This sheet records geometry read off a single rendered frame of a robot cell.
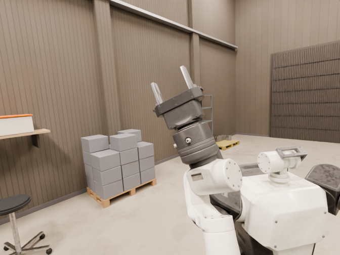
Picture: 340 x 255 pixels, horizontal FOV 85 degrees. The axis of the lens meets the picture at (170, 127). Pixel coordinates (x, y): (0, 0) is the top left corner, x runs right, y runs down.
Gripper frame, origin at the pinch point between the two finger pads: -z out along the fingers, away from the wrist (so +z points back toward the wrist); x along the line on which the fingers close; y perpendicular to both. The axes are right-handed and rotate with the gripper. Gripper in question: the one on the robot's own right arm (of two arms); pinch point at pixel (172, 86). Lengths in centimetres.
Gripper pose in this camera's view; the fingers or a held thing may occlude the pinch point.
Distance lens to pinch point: 45.4
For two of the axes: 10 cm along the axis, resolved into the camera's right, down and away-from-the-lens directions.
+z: 3.6, 9.2, -1.2
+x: 8.6, -3.8, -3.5
